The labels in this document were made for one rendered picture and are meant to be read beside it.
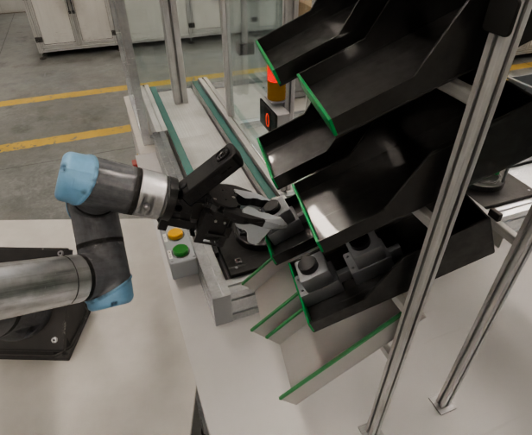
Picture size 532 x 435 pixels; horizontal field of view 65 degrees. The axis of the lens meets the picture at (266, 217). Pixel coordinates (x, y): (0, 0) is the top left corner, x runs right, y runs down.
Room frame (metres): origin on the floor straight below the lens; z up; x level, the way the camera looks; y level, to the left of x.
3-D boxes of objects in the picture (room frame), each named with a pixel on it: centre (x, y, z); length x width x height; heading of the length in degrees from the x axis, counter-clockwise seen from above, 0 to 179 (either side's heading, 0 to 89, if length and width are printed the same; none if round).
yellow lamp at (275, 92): (1.08, -0.03, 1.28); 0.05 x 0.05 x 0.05
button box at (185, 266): (0.87, 0.25, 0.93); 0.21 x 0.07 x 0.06; 21
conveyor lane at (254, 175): (1.15, 0.10, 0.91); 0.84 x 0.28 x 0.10; 21
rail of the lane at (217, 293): (1.07, 0.25, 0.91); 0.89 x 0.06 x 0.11; 21
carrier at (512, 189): (1.13, -0.68, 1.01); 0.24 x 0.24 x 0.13; 21
